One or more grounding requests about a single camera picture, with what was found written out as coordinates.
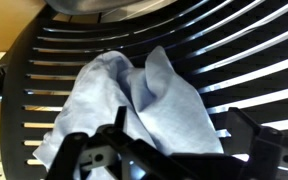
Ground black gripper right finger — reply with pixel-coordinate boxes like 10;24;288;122
225;106;288;180

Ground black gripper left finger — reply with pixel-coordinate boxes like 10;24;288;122
45;105;198;180

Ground light blue shirt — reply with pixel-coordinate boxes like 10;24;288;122
32;45;225;180

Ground dark slatted office chair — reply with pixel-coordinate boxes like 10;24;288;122
0;0;288;180

